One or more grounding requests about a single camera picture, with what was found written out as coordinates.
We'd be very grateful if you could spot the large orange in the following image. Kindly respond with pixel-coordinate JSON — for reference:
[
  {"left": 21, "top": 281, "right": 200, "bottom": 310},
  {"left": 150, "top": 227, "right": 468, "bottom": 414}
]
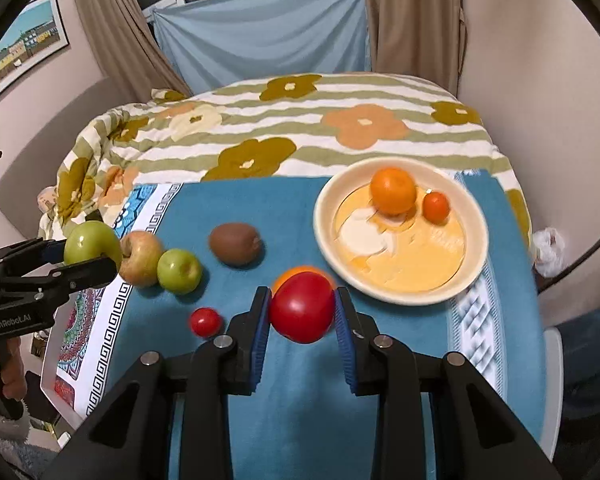
[{"left": 370, "top": 167, "right": 417, "bottom": 216}]

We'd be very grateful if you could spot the brown kiwi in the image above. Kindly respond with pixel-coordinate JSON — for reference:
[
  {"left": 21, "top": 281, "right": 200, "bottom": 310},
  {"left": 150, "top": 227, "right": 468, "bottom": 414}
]
[{"left": 208, "top": 222, "right": 262, "bottom": 266}]

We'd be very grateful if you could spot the large red tomato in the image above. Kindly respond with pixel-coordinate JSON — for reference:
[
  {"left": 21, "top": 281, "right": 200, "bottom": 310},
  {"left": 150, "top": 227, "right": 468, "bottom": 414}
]
[{"left": 270, "top": 273, "right": 335, "bottom": 344}]

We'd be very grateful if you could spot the small red tomato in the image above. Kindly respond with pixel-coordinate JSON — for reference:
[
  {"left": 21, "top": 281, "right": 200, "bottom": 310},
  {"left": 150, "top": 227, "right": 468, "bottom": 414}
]
[{"left": 189, "top": 307, "right": 224, "bottom": 339}]

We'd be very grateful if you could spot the framed city picture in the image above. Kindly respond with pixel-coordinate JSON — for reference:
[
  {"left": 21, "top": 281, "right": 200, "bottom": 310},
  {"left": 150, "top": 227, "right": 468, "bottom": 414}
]
[{"left": 0, "top": 0, "right": 70, "bottom": 95}]

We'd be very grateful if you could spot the small green apple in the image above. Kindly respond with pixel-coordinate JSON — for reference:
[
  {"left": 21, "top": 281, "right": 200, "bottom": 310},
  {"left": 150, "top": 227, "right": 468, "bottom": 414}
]
[{"left": 157, "top": 248, "right": 202, "bottom": 295}]

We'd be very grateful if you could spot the white plastic bag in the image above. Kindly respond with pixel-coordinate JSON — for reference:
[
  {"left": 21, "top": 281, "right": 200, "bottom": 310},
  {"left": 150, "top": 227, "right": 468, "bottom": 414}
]
[{"left": 532, "top": 228, "right": 566, "bottom": 278}]

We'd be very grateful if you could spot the floral striped duvet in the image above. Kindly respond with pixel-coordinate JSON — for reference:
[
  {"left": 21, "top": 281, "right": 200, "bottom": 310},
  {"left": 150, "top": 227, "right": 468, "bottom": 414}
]
[{"left": 38, "top": 73, "right": 531, "bottom": 240}]

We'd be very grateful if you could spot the teal patterned cloth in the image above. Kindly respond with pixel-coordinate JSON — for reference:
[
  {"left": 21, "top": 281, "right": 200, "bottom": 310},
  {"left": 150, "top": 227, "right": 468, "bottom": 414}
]
[{"left": 46, "top": 171, "right": 556, "bottom": 479}]

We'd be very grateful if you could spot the small orange mandarin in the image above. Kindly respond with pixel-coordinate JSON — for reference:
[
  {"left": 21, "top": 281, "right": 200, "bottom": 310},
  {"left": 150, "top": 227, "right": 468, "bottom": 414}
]
[{"left": 422, "top": 191, "right": 451, "bottom": 226}]

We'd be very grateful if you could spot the beige left curtain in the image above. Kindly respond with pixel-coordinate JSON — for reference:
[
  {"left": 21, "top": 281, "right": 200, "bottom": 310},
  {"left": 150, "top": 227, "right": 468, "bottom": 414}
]
[{"left": 76, "top": 0, "right": 192, "bottom": 102}]

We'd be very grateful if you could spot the cream cartoon plate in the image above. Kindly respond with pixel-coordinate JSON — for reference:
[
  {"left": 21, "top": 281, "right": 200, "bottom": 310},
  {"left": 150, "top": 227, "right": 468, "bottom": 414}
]
[{"left": 313, "top": 157, "right": 489, "bottom": 306}]

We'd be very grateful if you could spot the person's left hand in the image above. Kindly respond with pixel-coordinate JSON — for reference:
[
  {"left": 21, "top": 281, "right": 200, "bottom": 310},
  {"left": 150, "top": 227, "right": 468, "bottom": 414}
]
[{"left": 1, "top": 337, "right": 28, "bottom": 401}]

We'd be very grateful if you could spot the light blue sheet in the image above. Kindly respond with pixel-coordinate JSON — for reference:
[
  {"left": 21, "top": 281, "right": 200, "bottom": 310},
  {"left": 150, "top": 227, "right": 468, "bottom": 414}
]
[{"left": 154, "top": 0, "right": 370, "bottom": 94}]

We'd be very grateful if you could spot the beige right curtain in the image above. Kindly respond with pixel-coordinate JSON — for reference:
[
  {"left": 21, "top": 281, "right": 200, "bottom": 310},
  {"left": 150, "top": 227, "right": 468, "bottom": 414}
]
[{"left": 365, "top": 0, "right": 467, "bottom": 94}]

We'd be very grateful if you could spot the beige curtain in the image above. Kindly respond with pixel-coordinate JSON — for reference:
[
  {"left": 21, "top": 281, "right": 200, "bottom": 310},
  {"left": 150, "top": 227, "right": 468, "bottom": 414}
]
[
  {"left": 76, "top": 0, "right": 192, "bottom": 102},
  {"left": 365, "top": 0, "right": 467, "bottom": 94}
]

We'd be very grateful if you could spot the black cable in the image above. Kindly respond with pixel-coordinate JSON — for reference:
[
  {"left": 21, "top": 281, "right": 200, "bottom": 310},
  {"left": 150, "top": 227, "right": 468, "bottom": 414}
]
[{"left": 536, "top": 219, "right": 600, "bottom": 294}]

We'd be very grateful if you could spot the red-yellow apple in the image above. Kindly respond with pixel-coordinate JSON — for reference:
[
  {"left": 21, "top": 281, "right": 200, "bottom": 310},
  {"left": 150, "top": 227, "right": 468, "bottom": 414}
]
[{"left": 119, "top": 231, "right": 164, "bottom": 287}]

